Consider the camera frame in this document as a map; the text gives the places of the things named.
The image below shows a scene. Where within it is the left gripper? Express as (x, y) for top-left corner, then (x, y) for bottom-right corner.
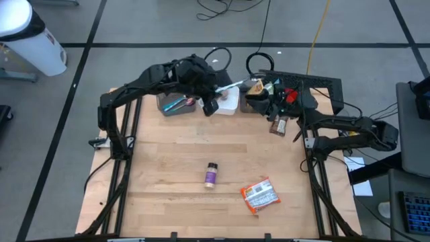
(187, 75), (226, 118)

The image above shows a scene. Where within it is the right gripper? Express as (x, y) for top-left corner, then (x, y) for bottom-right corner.
(244, 85), (318, 122)

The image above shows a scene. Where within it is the yellow ramen packet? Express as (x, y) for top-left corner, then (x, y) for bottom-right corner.
(247, 79), (266, 100)

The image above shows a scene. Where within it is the brown spice jar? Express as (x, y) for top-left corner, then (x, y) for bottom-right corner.
(269, 115), (290, 137)

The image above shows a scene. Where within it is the teal plastic spoon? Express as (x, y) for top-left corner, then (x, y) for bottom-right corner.
(162, 97), (186, 112)

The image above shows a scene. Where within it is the purple label spice jar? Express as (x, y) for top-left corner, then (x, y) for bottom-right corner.
(204, 162), (219, 190)

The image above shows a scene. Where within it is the orange ramen packet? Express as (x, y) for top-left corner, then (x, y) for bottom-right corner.
(240, 177), (282, 215)

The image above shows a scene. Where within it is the white plastic bin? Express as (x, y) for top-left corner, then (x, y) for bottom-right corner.
(198, 85), (241, 116)

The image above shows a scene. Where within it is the grey translucent plastic bin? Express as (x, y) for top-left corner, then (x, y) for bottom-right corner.
(239, 79), (269, 114)
(156, 92), (198, 118)

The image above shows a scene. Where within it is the black wedge panel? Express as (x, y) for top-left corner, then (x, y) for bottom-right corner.
(216, 68), (235, 89)

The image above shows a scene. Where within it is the black perforated panel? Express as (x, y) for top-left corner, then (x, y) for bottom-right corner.
(258, 69), (345, 115)

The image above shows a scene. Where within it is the white paper sheet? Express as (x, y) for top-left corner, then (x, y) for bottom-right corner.
(344, 156), (374, 198)

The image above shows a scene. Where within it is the white computer mouse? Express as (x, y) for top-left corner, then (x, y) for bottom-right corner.
(378, 201), (392, 219)

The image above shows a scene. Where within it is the black desk device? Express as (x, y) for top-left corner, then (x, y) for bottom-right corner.
(408, 76), (430, 121)

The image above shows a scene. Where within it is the dark keyboard desk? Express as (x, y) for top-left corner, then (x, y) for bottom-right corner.
(388, 167), (430, 242)

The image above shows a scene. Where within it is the backlit keyboard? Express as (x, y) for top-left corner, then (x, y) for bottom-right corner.
(398, 190), (430, 236)

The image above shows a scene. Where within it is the white trash can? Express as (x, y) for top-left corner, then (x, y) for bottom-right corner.
(0, 0), (68, 77)

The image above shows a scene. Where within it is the grey metal furniture foot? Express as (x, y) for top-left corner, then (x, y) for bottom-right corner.
(0, 67), (40, 83)

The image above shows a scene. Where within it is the black floor object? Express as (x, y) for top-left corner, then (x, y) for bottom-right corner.
(0, 104), (14, 130)

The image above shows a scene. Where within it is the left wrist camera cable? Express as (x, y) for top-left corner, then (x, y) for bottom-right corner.
(204, 46), (232, 73)

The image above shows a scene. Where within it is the black coiled power cable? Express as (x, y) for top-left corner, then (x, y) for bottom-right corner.
(244, 0), (275, 81)

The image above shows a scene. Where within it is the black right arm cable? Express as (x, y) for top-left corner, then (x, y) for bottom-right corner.
(300, 156), (318, 175)

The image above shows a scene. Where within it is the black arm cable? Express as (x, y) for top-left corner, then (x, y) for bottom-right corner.
(300, 156), (318, 175)
(83, 155), (114, 195)

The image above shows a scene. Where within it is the black looped floor cable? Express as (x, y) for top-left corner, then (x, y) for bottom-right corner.
(196, 0), (268, 21)

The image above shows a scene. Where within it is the yellow cable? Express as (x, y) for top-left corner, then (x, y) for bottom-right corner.
(306, 0), (333, 75)

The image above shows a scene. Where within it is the thin black cable pair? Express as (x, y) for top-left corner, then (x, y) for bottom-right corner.
(368, 102), (399, 120)

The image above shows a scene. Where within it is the black aluminium table frame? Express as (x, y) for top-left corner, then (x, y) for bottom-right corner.
(80, 85), (363, 242)

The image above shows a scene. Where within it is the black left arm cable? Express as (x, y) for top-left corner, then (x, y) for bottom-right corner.
(83, 155), (114, 195)

